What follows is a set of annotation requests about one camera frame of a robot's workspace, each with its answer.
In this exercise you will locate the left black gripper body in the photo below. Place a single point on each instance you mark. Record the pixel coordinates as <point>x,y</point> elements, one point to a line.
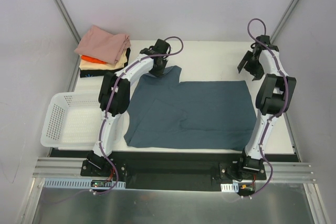
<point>159,67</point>

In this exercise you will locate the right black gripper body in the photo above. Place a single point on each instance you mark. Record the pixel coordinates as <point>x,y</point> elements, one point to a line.
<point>250,64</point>

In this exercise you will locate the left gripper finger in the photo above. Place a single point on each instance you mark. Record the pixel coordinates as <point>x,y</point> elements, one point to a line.
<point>155,72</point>
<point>162,66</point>

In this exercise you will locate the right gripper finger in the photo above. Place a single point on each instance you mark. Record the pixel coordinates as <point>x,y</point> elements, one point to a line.
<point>257,72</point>
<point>246,59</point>

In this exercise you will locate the teal blue t-shirt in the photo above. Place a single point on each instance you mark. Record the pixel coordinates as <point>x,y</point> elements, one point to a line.
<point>165,112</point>

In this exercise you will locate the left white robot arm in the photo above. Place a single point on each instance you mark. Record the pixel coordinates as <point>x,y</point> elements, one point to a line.
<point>114,99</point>

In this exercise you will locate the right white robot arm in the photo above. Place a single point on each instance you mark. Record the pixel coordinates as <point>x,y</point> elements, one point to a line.
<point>272,100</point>

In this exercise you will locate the folded pink t-shirt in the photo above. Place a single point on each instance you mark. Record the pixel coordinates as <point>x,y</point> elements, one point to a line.
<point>102,45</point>

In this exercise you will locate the folded cream t-shirt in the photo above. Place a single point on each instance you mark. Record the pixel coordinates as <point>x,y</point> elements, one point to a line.
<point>112,59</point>

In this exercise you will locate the folded orange t-shirt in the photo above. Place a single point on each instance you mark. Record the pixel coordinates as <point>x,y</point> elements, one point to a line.
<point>92,60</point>

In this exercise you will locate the white perforated plastic basket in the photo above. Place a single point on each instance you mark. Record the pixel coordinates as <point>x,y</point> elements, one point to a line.
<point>73,121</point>

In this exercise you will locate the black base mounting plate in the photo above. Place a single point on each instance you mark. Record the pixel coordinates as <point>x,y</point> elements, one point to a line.
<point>163,171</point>

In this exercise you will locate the right aluminium frame post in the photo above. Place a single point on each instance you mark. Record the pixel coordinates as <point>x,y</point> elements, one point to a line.
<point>283,20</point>

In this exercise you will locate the aluminium frame post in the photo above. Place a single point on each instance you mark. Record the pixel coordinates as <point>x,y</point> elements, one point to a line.
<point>65,15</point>
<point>283,20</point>

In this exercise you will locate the right white cable duct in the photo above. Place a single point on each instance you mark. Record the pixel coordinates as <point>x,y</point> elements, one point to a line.
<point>236,187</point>

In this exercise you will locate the white cable duct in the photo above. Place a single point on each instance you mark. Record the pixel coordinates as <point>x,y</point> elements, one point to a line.
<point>236,187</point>
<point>69,183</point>

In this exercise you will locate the left aluminium frame post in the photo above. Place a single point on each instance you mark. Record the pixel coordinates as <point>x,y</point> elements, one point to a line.
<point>65,15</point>

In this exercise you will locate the horizontal aluminium rail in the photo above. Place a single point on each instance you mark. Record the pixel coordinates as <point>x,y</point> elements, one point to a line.
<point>59,167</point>

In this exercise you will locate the left white cable duct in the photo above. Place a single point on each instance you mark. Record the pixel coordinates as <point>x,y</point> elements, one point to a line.
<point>69,183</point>

